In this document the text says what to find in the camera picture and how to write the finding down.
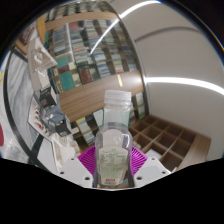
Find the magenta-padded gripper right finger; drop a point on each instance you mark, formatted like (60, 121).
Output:
(148, 170)

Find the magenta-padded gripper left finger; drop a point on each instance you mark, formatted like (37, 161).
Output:
(76, 170)

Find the clear plastic drink bottle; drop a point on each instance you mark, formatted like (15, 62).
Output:
(113, 150)

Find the wooden cubby shelf unit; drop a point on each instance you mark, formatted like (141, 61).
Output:
(166, 140)

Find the dark grey building model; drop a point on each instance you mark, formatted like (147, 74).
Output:
(53, 113)

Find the linear ceiling light strip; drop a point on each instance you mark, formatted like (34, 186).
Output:
(186, 82)

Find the tall wooden bookshelf with books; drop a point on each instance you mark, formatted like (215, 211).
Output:
(93, 63)

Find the white sloped architectural model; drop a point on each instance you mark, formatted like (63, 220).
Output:
(40, 63)

